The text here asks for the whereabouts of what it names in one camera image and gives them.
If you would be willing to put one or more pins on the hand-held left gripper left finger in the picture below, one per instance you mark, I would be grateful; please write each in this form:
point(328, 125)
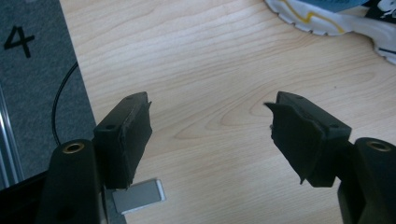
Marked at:
point(121, 143)

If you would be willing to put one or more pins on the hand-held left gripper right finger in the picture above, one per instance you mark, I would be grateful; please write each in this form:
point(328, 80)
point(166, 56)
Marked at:
point(306, 140)

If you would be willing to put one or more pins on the white sneaker with yellow line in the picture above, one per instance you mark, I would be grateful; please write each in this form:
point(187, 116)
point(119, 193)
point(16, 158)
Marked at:
point(336, 21)

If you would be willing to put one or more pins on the grey metal bracket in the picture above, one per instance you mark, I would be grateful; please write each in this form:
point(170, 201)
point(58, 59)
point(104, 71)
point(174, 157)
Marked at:
point(137, 196)

